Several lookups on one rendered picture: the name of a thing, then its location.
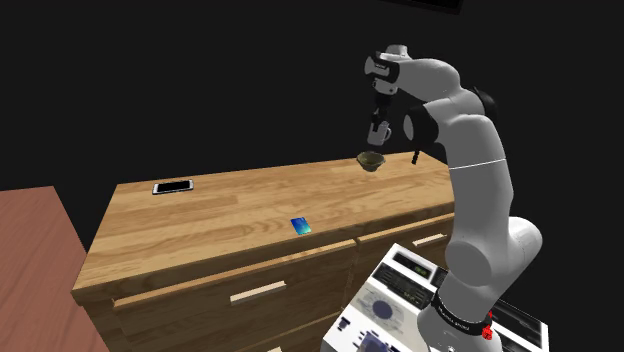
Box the white mug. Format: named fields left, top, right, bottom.
left=367, top=121, right=393, bottom=148

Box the olive brown bowl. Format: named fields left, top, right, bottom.
left=356, top=150, right=387, bottom=174

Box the blue card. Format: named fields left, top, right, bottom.
left=289, top=216, right=313, bottom=237

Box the wooden chest of drawers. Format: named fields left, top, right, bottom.
left=70, top=150, right=457, bottom=352

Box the silver black smartphone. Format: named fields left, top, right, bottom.
left=151, top=179, right=195, bottom=196

